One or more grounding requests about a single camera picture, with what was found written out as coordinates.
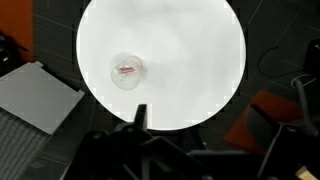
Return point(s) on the clear plastic cup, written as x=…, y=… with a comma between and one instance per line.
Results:
x=124, y=83

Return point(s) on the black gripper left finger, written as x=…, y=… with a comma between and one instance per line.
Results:
x=140, y=116

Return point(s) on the orange floor mat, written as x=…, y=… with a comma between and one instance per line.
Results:
x=266, y=103
x=15, y=26

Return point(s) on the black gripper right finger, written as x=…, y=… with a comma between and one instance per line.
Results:
x=283, y=150

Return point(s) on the grey metal bar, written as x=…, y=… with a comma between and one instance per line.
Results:
x=301, y=100

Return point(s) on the small black box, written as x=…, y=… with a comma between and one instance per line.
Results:
x=314, y=53

